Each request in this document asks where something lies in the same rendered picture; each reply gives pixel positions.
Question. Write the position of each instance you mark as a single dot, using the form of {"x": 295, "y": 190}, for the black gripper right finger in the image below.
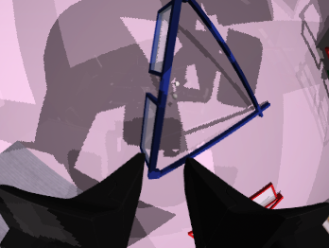
{"x": 222, "y": 217}

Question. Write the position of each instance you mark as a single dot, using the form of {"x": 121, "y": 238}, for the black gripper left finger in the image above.
{"x": 100, "y": 217}

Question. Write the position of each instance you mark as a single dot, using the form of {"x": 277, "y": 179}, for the navy glasses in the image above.
{"x": 161, "y": 60}

